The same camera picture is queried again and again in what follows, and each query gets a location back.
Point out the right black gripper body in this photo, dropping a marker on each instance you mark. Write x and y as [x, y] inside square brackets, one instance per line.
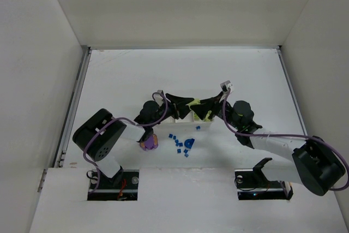
[217, 105]

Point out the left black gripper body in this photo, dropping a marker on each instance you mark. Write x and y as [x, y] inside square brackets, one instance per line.
[169, 106]

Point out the purple butterfly lego assembly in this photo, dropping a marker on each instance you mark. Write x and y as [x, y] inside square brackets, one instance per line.
[150, 144]

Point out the blue arch lego piece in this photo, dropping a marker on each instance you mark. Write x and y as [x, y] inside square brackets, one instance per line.
[189, 143]

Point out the lime green lego brick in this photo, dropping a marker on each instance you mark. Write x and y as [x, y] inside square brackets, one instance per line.
[206, 119]
[194, 102]

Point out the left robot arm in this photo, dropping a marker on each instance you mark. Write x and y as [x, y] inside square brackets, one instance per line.
[97, 136]

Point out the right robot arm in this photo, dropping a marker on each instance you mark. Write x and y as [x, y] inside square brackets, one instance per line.
[314, 163]

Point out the white divided container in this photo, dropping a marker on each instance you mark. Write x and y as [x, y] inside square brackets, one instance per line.
[186, 124]

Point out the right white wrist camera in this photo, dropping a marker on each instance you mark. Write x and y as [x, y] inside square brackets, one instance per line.
[227, 86]

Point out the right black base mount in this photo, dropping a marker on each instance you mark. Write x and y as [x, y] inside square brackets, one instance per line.
[252, 184]

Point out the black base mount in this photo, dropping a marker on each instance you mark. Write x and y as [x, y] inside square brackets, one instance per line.
[252, 184]
[125, 190]

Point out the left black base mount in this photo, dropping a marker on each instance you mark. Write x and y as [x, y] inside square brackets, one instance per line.
[125, 190]

